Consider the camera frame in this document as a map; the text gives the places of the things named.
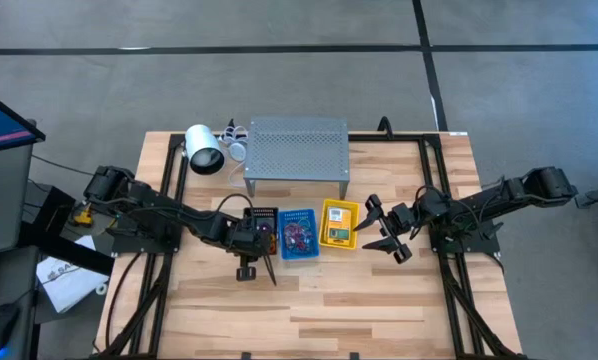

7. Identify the yellow plastic basket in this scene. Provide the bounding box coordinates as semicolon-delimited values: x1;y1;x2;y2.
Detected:
318;198;361;251

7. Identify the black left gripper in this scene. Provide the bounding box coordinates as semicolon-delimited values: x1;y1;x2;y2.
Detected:
226;214;280;288

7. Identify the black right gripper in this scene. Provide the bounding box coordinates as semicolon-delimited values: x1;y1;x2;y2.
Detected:
353;193;424;266

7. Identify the yellow pack with green window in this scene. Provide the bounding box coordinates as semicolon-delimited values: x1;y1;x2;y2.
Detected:
327;205;353;245

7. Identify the grey perforated metal shelf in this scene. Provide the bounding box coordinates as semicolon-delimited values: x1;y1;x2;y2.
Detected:
242;116;351;200

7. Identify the black desk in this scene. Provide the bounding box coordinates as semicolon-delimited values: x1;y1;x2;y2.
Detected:
0;243;43;360

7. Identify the blue plastic basket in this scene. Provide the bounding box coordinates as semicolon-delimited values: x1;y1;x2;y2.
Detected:
277;208;321;262

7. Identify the computer monitor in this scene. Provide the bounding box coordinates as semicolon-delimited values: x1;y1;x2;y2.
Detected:
0;85;47;256

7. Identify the black floor cable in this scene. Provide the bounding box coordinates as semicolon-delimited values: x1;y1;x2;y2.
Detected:
31;152;95;177

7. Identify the black diagonal stand bar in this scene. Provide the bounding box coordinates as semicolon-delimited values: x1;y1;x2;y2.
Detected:
18;222;116;276

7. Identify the white paper sheet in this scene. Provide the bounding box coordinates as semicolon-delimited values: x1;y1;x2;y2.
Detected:
35;234;111;314

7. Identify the yellow black clamp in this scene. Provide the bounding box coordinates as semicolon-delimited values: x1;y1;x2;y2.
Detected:
72;203;96;227

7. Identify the white coiled cable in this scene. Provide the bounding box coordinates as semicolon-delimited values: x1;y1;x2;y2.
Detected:
218;124;250;144

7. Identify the black plastic basket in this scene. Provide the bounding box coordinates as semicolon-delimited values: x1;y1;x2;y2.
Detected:
242;206;280;257

